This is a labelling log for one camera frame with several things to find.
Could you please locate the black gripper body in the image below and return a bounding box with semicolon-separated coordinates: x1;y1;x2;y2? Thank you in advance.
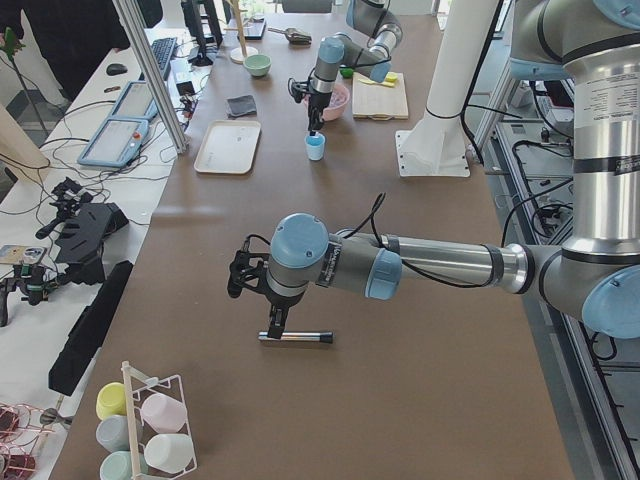
306;92;331;125
269;297;295;311

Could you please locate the metal muddler with black cap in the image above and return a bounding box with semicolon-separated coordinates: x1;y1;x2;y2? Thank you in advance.
257;331;334;344

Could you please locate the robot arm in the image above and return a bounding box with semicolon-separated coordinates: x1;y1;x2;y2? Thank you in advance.
249;1;639;339
307;1;403;135

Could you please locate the clear ice cubes pile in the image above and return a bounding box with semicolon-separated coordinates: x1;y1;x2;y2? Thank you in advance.
328;88;349;109

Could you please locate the light blue cup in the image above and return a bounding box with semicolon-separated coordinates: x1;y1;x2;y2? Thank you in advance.
305;132;326;161

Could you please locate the pink cup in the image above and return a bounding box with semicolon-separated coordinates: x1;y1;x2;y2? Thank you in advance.
140;393;187;433

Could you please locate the white cup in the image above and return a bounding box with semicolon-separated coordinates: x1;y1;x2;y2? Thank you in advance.
144;433;194;474

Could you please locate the yellow cup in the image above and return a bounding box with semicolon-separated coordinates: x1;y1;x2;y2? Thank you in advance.
96;382;127;420

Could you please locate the grey cup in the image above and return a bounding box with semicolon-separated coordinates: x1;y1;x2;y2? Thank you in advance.
95;415;130;453

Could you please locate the mint green cup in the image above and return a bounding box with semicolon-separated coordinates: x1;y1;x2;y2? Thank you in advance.
99;451;133;480

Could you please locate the pink bowl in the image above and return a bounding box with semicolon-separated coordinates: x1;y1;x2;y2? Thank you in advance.
303;82;350;130

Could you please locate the metal scoop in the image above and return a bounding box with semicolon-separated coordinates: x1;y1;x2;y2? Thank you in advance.
267;27;312;45

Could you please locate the wooden cutting board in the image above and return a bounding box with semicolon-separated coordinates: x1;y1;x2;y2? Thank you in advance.
352;72;409;120

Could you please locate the green bowl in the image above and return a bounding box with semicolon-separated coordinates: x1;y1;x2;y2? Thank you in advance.
243;54;271;78

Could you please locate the grey folded cloth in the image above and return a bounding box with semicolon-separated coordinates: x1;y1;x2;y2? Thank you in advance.
226;95;257;118

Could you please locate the yellow plastic knife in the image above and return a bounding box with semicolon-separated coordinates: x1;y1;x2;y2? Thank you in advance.
357;76;396;88

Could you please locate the cream rabbit tray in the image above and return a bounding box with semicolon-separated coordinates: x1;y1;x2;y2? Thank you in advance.
194;120;261;175

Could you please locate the wooden stand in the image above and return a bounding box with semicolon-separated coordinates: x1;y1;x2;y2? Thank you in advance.
225;0;258;64

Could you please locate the black monitor stand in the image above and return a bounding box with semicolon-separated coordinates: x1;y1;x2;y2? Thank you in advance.
181;0;223;67

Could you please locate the black keyboard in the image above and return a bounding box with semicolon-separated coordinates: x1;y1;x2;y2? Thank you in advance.
151;37;177;80

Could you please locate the teach pendant tablet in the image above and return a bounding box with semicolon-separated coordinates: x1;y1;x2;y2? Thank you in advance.
77;117;149;168
111;81;158;120

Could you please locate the black long bar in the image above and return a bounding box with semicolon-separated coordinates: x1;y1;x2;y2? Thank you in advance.
48;261;133;396

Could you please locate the black computer mouse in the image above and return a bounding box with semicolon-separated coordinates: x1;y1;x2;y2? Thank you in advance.
106;63;128;76

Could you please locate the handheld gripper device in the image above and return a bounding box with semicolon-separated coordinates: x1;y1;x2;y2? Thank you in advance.
1;264;58;327

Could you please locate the smartphone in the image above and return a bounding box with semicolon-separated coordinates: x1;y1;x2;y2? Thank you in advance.
0;244;47;265

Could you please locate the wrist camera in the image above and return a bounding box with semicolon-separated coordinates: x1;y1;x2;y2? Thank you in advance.
287;78;310;104
227;234;270;298

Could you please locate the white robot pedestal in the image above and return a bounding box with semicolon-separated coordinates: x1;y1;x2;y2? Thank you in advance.
396;0;502;177

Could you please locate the white wire cup rack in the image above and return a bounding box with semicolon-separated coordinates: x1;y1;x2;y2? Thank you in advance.
121;361;198;479

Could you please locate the black bracket stand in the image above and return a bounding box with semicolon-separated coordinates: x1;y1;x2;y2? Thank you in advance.
55;203;129;285

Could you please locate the aluminium frame post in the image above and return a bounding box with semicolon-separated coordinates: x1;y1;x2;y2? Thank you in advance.
112;0;188;154

